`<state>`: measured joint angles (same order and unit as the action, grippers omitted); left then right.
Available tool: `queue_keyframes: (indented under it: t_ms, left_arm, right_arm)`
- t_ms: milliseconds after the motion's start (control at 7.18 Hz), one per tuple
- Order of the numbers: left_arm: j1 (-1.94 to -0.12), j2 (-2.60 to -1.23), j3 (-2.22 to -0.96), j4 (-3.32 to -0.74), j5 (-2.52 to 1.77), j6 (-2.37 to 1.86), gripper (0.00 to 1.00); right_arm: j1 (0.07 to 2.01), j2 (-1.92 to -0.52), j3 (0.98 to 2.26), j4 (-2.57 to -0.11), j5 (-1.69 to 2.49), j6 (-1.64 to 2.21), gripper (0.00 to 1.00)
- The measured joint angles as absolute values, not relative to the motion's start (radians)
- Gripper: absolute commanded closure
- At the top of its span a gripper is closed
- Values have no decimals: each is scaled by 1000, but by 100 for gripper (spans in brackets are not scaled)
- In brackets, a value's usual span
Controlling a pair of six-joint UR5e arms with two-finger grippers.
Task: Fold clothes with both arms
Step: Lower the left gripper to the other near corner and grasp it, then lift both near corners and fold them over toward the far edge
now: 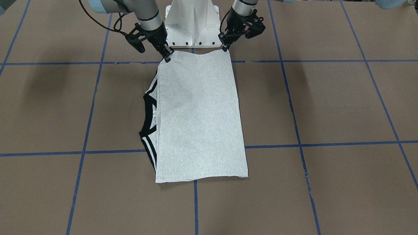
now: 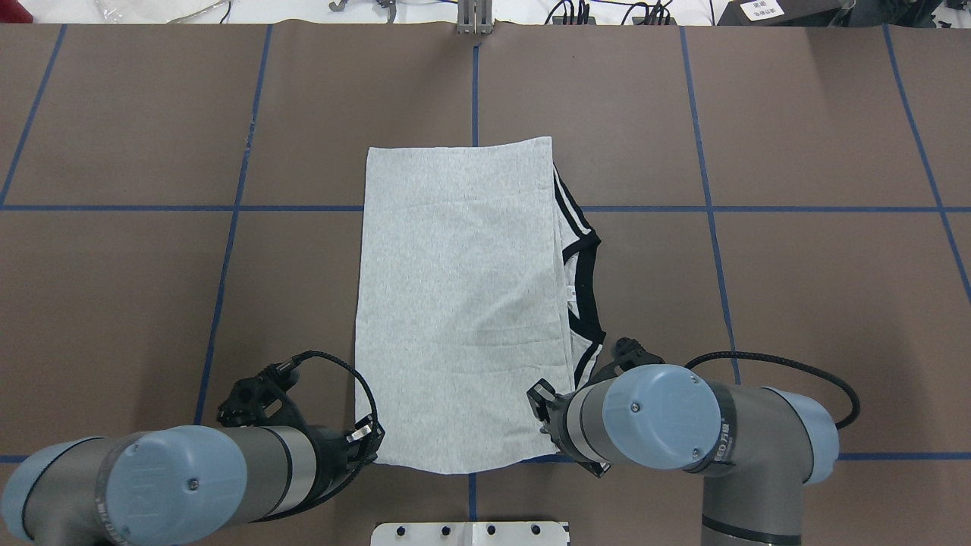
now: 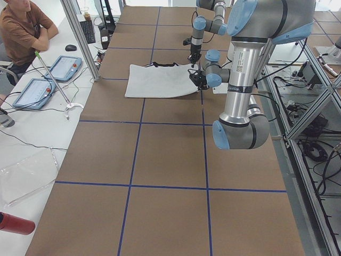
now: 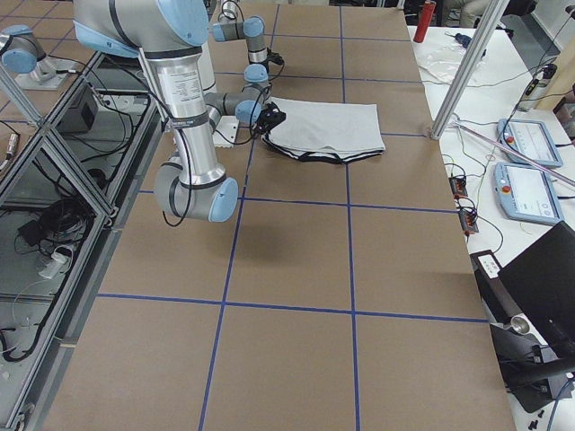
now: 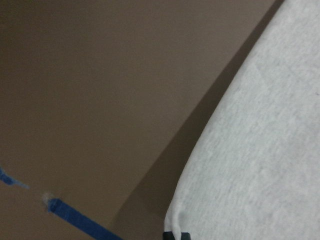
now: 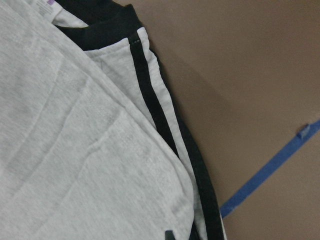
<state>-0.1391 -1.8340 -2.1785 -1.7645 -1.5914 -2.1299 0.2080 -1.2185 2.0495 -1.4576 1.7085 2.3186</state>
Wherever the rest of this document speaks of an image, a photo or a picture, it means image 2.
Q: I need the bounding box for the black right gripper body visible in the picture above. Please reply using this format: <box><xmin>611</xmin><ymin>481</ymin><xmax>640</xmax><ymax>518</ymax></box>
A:
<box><xmin>587</xmin><ymin>337</ymin><xmax>666</xmax><ymax>386</ymax></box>

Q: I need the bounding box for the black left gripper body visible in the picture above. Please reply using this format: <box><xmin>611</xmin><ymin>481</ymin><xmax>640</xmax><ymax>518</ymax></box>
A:
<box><xmin>216</xmin><ymin>362</ymin><xmax>306</xmax><ymax>429</ymax></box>

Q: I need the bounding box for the grey cartoon print t-shirt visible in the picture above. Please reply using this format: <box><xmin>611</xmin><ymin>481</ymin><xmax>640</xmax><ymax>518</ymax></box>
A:
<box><xmin>354</xmin><ymin>136</ymin><xmax>604</xmax><ymax>475</ymax></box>

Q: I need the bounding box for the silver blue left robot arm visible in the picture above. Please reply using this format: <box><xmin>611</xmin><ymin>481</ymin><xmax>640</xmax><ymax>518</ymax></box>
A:
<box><xmin>2</xmin><ymin>359</ymin><xmax>385</xmax><ymax>545</ymax></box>

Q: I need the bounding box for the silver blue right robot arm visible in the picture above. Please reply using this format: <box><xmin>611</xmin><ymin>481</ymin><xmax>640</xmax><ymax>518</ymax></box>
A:
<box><xmin>526</xmin><ymin>337</ymin><xmax>861</xmax><ymax>545</ymax></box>

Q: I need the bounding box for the blue tape line lengthwise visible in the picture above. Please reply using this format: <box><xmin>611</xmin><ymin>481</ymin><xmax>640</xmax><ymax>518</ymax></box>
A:
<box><xmin>677</xmin><ymin>27</ymin><xmax>737</xmax><ymax>350</ymax></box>

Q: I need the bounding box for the black monitor stand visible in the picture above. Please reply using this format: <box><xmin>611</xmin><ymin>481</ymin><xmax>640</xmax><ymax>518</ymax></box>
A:
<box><xmin>715</xmin><ymin>1</ymin><xmax>856</xmax><ymax>27</ymax></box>

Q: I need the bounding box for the clear plastic bag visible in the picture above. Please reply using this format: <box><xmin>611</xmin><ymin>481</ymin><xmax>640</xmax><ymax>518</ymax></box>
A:
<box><xmin>97</xmin><ymin>0</ymin><xmax>232</xmax><ymax>25</ymax></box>

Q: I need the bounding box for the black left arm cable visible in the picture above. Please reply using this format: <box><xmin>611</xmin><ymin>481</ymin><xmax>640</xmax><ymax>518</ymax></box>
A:
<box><xmin>277</xmin><ymin>350</ymin><xmax>380</xmax><ymax>425</ymax></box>

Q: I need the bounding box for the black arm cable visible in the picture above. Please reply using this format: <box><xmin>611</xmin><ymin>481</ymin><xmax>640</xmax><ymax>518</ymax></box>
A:
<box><xmin>277</xmin><ymin>350</ymin><xmax>380</xmax><ymax>425</ymax></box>
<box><xmin>684</xmin><ymin>350</ymin><xmax>861</xmax><ymax>429</ymax></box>

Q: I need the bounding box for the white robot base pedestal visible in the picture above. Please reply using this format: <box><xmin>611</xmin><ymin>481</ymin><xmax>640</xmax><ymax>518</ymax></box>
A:
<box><xmin>370</xmin><ymin>519</ymin><xmax>571</xmax><ymax>545</ymax></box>

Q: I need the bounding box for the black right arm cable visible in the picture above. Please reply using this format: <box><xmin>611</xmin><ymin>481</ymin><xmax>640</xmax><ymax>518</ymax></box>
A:
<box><xmin>684</xmin><ymin>350</ymin><xmax>861</xmax><ymax>429</ymax></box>

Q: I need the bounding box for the aluminium frame post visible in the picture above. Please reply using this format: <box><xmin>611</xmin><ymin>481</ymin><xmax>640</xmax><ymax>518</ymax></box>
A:
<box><xmin>457</xmin><ymin>0</ymin><xmax>495</xmax><ymax>36</ymax></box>

